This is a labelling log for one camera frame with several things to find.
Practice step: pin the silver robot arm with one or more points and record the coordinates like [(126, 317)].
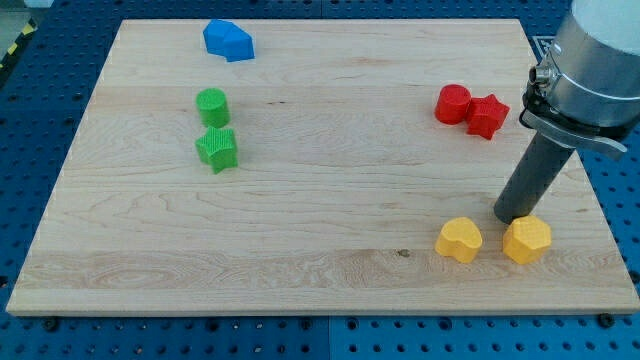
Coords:
[(584, 93)]

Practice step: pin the yellow heart block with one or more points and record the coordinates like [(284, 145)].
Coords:
[(459, 238)]

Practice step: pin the light wooden board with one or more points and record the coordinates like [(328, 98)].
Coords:
[(344, 180)]

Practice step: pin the green star block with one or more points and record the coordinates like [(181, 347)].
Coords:
[(218, 149)]

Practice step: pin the green cylinder block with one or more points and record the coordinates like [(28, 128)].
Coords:
[(213, 108)]

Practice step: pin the red cylinder block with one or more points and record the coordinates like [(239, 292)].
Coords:
[(452, 104)]

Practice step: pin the blue arch block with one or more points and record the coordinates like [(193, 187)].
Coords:
[(226, 39)]

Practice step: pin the red star block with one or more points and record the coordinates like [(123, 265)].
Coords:
[(485, 116)]

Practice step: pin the yellow pentagon block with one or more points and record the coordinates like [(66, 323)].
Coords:
[(527, 239)]

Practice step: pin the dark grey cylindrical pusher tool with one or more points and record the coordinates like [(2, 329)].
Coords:
[(540, 164)]

